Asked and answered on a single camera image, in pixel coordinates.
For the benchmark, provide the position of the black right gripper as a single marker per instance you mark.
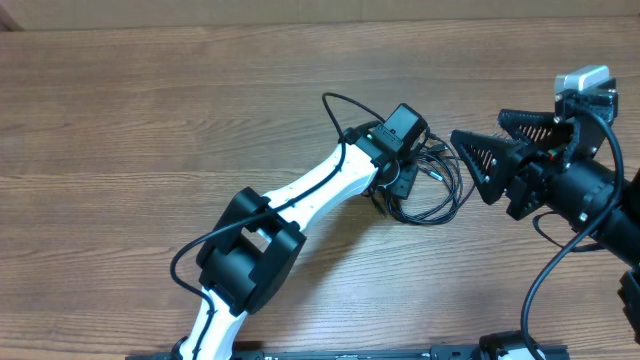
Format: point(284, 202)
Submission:
point(496, 158)

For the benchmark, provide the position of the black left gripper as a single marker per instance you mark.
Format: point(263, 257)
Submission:
point(404, 185)

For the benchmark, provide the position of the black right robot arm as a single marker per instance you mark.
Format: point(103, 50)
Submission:
point(607, 209)

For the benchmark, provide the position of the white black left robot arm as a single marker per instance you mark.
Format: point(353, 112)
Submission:
point(250, 252)

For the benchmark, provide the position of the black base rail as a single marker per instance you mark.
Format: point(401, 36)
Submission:
point(497, 346)

